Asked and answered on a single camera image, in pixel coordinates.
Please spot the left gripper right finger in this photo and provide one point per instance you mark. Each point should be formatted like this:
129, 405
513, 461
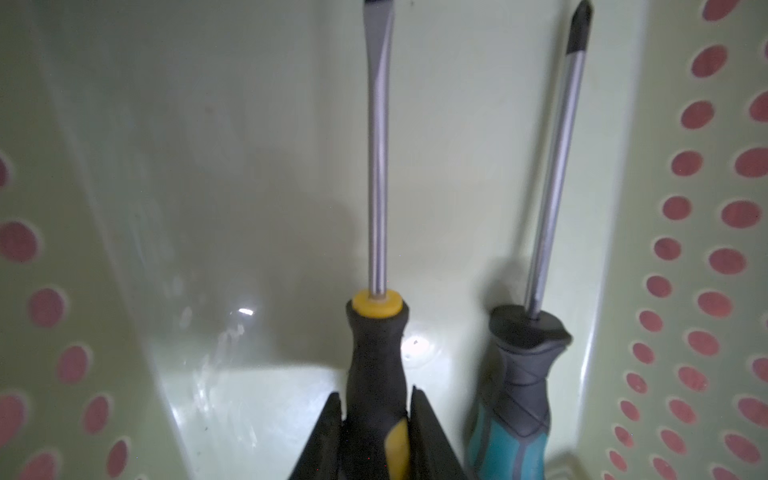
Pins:
432, 457

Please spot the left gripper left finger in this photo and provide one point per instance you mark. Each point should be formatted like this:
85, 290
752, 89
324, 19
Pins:
319, 459

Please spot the black yellow small screwdriver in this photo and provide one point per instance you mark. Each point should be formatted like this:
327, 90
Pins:
375, 441

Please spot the green black screwdriver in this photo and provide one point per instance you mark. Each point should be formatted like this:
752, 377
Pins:
513, 417

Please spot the light green plastic bin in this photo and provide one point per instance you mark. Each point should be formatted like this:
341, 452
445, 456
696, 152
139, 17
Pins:
184, 217

